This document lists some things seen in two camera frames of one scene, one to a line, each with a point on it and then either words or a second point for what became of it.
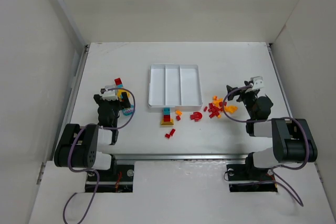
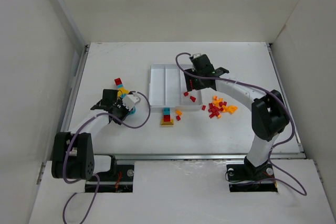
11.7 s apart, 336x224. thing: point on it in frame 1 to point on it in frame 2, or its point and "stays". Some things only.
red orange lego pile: [217, 107] stays
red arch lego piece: [196, 116] to [191, 85]
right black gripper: [244, 94] to [193, 83]
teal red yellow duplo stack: [167, 120] stays
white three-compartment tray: [175, 85] stays
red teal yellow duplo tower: [119, 84] stays
